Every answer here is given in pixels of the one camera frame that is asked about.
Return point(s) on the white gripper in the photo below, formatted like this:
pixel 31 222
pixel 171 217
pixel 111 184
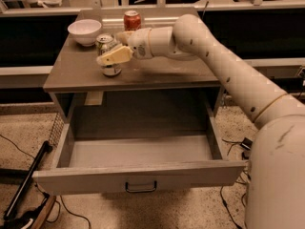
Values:
pixel 138 44

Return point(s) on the green 7up can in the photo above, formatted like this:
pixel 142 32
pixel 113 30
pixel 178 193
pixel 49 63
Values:
pixel 106 44

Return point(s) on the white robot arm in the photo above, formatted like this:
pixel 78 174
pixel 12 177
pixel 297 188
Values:
pixel 276 189

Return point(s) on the red coca-cola can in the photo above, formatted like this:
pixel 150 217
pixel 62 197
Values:
pixel 132 20

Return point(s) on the open grey top drawer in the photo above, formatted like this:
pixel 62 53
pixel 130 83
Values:
pixel 138 137

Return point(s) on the white bowl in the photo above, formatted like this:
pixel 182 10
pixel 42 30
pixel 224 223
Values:
pixel 85 31

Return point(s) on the grey cabinet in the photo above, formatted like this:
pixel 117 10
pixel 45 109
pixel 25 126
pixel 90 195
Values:
pixel 76 71

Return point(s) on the black stand leg left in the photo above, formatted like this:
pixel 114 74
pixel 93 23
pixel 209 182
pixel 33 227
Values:
pixel 26 182

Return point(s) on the black power adapter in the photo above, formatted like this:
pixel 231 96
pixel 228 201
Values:
pixel 246 144

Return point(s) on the wooden plank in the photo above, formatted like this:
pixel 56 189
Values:
pixel 44 213

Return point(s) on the black drawer handle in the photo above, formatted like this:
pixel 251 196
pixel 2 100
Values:
pixel 140 188

